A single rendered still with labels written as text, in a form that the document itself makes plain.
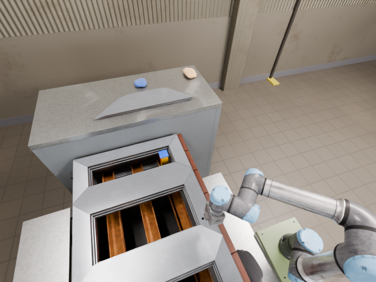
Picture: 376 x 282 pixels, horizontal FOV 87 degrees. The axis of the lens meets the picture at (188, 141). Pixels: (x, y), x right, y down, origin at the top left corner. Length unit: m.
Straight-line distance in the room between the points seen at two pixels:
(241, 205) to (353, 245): 0.35
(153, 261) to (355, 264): 0.80
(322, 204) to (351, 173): 2.20
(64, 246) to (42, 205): 1.21
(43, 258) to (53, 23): 2.25
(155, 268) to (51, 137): 0.98
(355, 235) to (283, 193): 0.23
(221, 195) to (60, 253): 0.98
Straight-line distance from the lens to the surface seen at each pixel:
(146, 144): 1.48
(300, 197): 0.88
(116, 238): 1.40
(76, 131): 1.46
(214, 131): 1.74
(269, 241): 1.41
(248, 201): 0.82
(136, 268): 1.15
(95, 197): 1.34
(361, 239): 0.87
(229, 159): 2.51
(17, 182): 2.91
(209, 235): 1.17
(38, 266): 1.46
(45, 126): 1.60
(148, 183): 1.29
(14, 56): 3.07
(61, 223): 1.49
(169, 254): 1.14
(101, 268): 1.19
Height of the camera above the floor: 1.98
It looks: 49 degrees down
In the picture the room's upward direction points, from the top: 2 degrees clockwise
